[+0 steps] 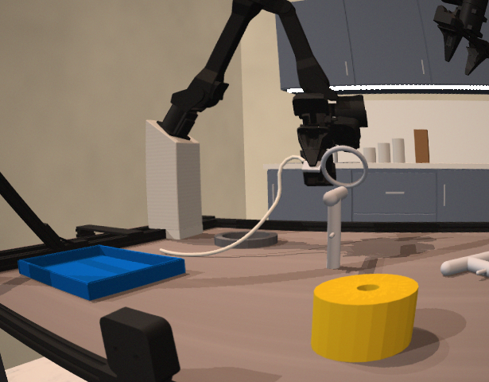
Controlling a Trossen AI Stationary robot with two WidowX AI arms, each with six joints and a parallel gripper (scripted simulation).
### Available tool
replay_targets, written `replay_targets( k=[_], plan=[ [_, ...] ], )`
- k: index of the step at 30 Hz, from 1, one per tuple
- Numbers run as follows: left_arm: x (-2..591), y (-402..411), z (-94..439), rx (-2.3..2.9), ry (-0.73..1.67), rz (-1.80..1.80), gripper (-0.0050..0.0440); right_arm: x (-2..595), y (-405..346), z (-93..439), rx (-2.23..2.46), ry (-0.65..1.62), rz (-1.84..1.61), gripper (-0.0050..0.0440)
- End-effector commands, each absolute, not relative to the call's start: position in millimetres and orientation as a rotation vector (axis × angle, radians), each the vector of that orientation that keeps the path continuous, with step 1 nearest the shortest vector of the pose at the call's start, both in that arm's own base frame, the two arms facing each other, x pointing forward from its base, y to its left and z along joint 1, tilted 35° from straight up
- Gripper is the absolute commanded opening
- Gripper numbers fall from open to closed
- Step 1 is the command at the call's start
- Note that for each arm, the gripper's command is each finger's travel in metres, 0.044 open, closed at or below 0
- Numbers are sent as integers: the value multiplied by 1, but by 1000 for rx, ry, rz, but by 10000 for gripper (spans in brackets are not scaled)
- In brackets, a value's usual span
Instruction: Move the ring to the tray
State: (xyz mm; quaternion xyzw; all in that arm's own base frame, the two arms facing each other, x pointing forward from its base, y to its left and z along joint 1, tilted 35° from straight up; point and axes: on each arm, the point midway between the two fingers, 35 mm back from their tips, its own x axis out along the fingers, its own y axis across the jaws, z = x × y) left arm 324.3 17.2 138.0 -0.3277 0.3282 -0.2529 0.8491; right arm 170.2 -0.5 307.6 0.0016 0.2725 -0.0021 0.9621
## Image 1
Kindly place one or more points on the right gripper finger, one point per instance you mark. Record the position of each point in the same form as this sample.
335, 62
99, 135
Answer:
475, 57
452, 39

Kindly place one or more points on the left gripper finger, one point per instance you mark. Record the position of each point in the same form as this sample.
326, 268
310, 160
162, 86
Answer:
312, 140
328, 162

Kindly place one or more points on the white rope with loop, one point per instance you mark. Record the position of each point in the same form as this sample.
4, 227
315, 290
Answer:
306, 168

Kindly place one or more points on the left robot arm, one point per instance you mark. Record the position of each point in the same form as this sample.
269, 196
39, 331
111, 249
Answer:
206, 91

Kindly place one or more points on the blue tray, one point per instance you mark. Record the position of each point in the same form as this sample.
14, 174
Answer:
98, 271

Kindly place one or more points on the yellow cylinder with center hole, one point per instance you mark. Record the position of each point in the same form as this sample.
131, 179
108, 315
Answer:
352, 324

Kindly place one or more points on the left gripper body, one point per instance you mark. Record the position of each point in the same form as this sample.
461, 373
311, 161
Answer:
307, 104

